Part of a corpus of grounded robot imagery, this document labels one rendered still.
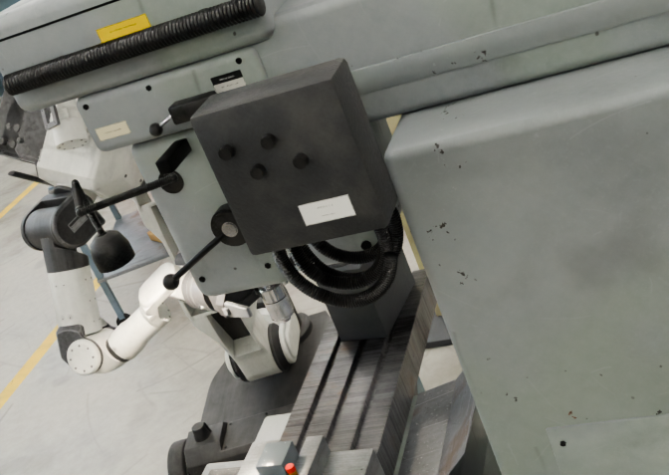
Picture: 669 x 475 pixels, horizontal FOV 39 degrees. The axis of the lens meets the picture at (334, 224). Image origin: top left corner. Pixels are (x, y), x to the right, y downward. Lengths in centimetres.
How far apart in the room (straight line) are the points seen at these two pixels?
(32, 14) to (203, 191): 38
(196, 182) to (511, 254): 54
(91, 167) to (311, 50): 77
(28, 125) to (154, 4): 75
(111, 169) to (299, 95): 96
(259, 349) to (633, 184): 157
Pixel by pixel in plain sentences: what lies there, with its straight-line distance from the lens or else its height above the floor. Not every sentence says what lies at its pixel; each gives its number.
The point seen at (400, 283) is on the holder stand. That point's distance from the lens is 219.
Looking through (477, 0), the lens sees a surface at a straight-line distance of 132.
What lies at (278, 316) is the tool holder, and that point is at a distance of 175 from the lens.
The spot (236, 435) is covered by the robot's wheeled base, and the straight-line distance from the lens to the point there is 265.
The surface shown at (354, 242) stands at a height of 138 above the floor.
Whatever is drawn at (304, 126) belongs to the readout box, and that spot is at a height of 167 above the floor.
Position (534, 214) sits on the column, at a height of 142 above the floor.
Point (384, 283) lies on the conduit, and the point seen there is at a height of 139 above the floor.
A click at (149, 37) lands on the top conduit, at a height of 180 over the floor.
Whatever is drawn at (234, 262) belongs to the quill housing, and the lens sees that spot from 162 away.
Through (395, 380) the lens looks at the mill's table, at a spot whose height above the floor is 93.
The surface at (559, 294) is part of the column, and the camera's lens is 138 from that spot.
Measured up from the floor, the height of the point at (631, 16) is 162.
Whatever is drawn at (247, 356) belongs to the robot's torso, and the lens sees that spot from 267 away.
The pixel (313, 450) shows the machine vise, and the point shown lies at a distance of 169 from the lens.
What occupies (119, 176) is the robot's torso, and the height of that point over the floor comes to 146.
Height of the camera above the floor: 202
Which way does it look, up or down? 24 degrees down
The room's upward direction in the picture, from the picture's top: 22 degrees counter-clockwise
